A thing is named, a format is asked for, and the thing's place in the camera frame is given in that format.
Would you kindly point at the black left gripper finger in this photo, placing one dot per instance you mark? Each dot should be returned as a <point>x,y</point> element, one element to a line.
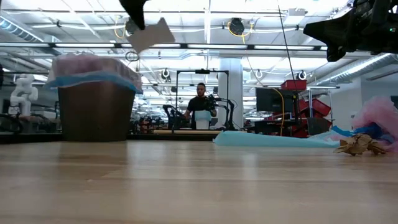
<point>135,11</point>

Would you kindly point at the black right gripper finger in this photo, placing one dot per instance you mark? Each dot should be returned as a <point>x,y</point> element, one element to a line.
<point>337,32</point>

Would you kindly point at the white paper sheet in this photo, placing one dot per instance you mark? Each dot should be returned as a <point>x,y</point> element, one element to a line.
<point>152,37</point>

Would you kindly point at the pink translucent trash bag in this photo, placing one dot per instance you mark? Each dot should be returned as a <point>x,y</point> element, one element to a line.
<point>90,65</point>

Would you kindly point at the pink plastic bag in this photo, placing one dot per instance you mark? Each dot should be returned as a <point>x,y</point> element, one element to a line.
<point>379,116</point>

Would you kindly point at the blue plastic bag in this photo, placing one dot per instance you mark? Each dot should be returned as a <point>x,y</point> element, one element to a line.
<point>345,131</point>

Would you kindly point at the brown trash bin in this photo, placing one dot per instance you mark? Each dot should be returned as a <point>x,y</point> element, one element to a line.
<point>96,115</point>

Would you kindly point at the brown paper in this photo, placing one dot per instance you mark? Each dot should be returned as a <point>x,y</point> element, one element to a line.
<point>357,146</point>

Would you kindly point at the light blue bag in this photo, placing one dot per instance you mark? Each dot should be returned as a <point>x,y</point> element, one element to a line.
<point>264,140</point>

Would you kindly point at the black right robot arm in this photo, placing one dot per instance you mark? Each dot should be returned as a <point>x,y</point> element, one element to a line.
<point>387,6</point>

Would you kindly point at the black background robot arm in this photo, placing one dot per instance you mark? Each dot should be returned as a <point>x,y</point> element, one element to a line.
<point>172,115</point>
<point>228,109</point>

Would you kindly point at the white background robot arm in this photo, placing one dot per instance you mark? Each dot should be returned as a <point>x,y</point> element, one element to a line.
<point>23,96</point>

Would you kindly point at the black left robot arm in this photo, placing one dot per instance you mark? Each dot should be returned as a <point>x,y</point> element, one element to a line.
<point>1,76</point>

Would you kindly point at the white bin with blue bag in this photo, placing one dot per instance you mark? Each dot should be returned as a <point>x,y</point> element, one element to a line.
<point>202,119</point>

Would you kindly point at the thin black pole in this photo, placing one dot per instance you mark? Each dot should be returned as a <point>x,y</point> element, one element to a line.
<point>286,43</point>

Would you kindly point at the small white hanging reel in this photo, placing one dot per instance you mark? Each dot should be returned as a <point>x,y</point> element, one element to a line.
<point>258,73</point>
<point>302,75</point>
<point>165,74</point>

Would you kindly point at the red crate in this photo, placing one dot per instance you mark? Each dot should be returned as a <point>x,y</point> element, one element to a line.
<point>293,84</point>

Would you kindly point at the stacked red crates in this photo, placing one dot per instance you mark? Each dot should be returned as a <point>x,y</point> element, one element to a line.
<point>317,107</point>

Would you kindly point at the black monitor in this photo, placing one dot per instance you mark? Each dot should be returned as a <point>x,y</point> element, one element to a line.
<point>273,100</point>

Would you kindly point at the dark grey crate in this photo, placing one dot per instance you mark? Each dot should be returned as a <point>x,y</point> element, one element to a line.
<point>318,126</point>

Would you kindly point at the white round pillar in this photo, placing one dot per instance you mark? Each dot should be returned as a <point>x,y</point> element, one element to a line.
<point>234,77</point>

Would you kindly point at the person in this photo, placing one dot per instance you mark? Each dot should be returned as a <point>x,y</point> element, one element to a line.
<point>197,104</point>

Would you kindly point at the black desk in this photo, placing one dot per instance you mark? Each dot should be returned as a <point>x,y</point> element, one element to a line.
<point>270,126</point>

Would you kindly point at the wooden background table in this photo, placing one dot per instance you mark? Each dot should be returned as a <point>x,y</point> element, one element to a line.
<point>174,132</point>

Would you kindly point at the wooden workbench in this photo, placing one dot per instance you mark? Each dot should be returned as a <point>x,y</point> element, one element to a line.
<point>37,118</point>

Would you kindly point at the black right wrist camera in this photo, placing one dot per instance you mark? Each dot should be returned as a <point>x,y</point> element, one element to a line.
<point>363,6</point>

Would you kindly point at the black rig frame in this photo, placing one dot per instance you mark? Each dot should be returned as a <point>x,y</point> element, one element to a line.
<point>177,87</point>

